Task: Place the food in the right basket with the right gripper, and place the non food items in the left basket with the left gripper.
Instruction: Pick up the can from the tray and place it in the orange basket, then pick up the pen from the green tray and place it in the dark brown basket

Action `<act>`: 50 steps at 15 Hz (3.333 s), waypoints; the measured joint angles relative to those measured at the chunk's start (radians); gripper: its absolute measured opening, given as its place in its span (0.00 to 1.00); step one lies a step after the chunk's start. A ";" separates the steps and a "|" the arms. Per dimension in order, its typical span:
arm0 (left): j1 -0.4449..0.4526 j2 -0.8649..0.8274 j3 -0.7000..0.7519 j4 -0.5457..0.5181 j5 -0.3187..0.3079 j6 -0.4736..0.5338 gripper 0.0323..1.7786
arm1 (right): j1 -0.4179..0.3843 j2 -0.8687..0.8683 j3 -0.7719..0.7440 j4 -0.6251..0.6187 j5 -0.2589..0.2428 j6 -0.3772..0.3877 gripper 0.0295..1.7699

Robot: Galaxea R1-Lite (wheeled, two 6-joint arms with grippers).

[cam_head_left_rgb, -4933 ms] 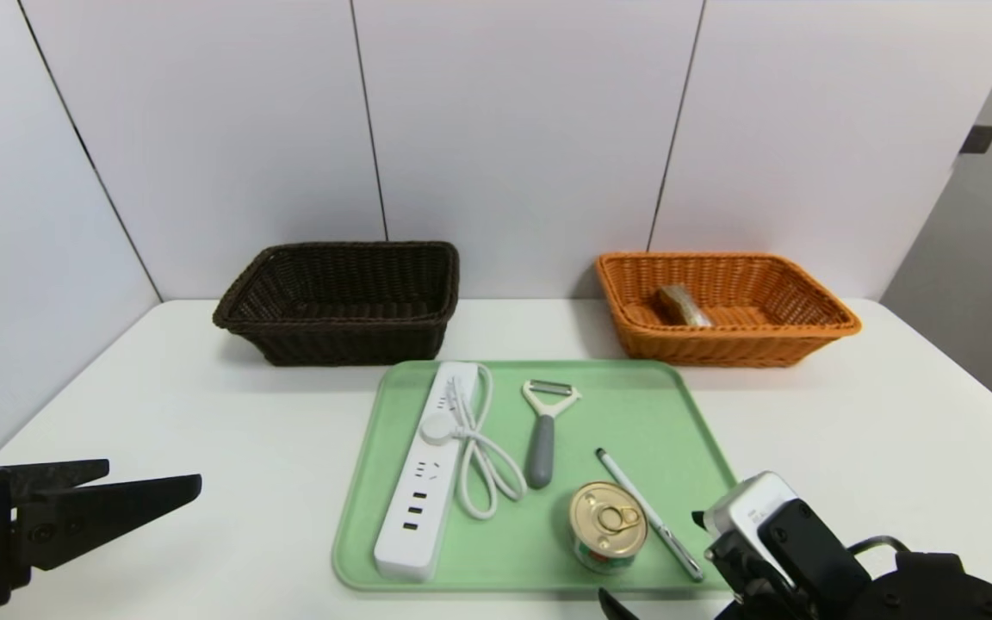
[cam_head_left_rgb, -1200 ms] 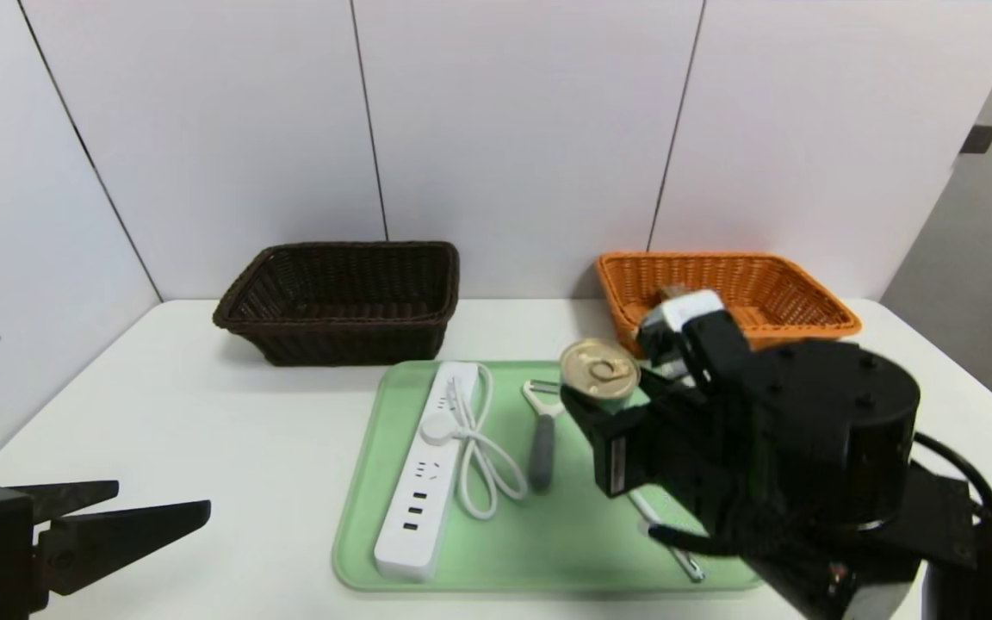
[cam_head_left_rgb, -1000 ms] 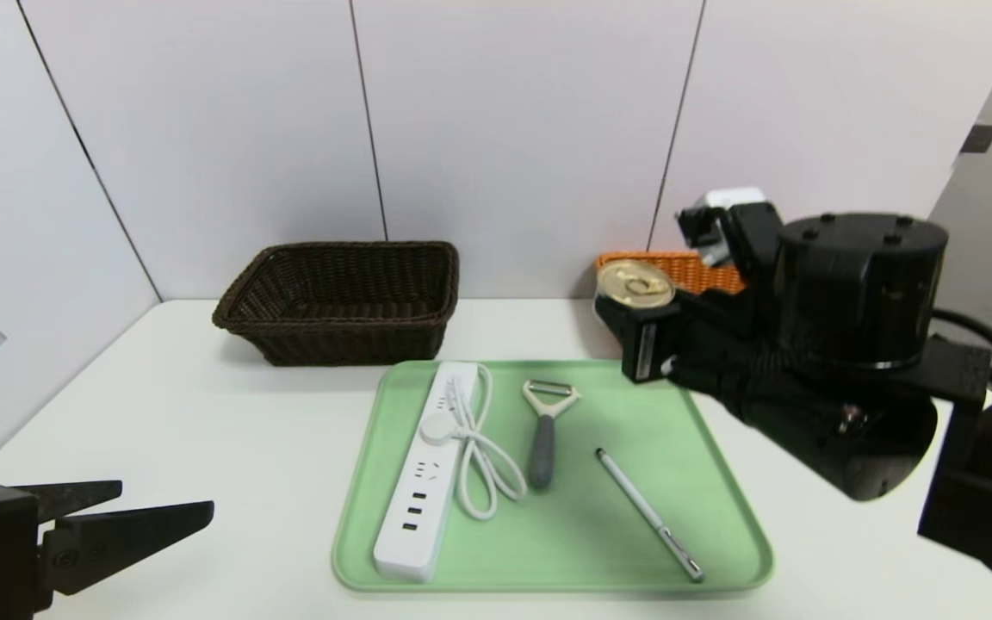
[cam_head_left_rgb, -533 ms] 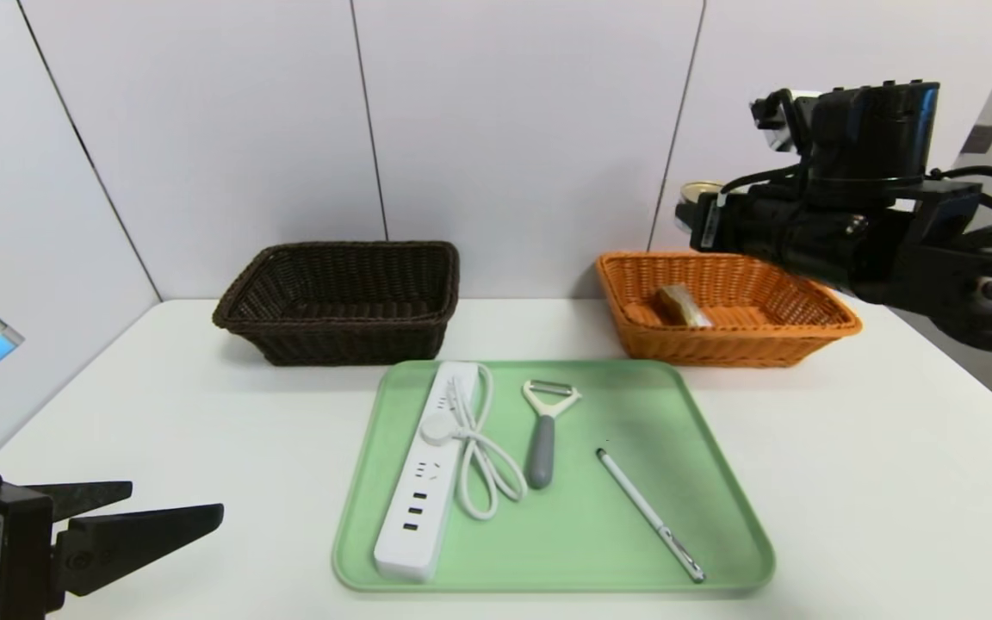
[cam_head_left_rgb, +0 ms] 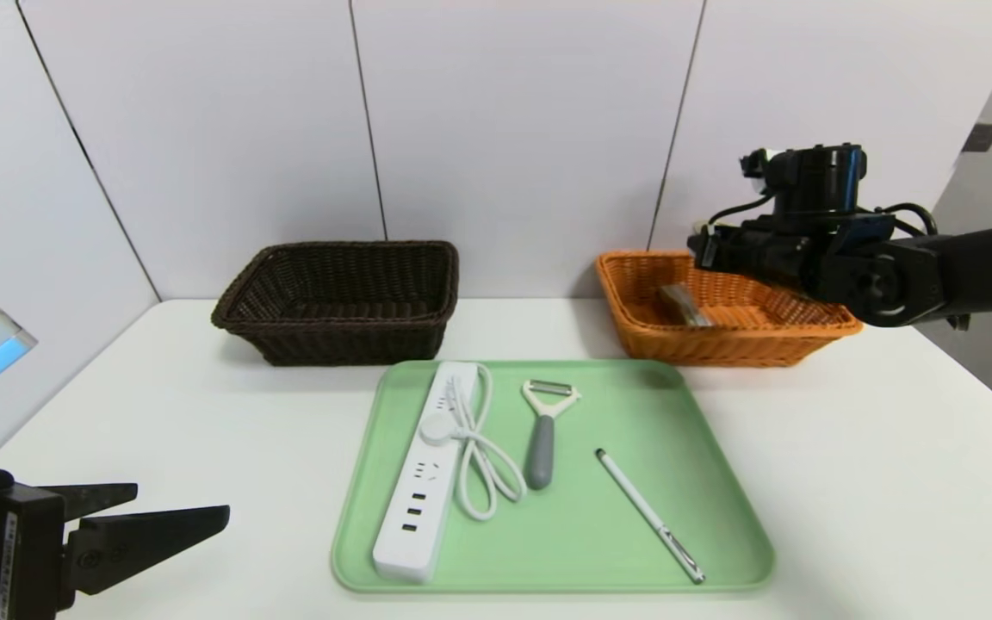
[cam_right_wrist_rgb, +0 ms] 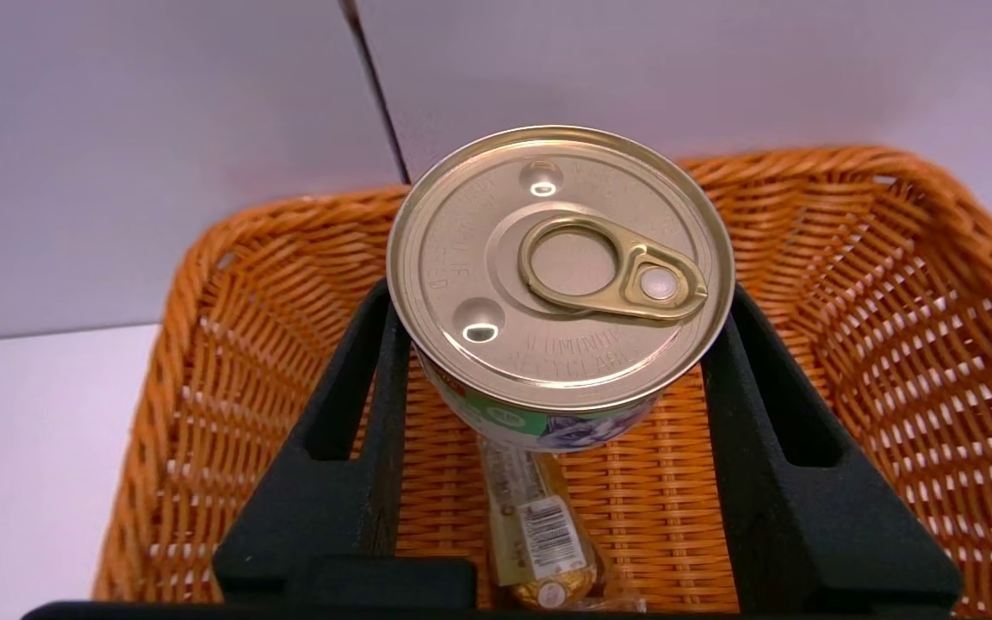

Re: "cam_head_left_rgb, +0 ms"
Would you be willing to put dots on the green plastic tray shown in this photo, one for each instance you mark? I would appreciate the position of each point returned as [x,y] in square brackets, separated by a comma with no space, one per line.
[703,482]

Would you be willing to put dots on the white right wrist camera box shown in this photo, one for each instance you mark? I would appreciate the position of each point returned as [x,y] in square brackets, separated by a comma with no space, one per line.
[759,164]

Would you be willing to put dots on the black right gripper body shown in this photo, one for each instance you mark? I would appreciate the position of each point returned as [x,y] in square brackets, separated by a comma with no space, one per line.
[706,249]

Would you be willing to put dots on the white pen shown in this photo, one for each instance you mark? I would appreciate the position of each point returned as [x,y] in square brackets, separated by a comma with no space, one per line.
[647,512]

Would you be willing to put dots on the dark wall fixture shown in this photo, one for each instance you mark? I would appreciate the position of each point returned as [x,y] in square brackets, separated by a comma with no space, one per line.
[981,138]

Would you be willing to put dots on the orange wicker basket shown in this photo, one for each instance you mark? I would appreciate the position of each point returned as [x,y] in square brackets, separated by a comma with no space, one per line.
[720,344]

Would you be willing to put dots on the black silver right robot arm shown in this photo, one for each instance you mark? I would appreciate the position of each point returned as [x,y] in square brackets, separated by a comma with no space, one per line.
[978,267]

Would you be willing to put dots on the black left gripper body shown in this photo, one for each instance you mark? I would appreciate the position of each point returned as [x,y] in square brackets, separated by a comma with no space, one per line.
[24,551]

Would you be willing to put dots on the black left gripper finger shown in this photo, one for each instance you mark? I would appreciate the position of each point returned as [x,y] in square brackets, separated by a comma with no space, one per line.
[126,542]
[91,499]

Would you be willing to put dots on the dark brown wicker basket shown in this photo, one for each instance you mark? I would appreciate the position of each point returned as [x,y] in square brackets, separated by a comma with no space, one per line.
[332,340]

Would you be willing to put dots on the chocolate pack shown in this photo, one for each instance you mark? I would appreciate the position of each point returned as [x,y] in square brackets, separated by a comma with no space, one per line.
[681,306]

